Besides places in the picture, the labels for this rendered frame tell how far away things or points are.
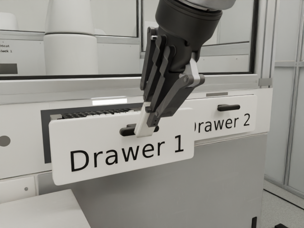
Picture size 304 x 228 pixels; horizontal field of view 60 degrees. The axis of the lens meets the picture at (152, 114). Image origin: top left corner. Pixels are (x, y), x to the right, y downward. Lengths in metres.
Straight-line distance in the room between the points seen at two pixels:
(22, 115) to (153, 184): 0.36
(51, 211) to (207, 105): 0.45
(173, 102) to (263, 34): 0.57
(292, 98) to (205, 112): 1.65
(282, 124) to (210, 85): 1.73
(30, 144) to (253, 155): 0.67
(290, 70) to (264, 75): 1.47
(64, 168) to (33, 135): 0.13
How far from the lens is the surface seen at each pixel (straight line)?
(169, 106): 0.36
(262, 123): 0.92
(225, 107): 0.72
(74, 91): 0.57
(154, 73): 0.38
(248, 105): 0.83
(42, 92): 0.57
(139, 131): 0.44
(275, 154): 2.52
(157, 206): 0.75
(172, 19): 0.31
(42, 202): 0.57
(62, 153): 0.47
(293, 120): 2.34
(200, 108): 0.71
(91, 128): 0.47
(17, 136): 0.58
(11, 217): 0.54
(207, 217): 0.88
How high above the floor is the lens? 1.02
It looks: 11 degrees down
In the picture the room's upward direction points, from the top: straight up
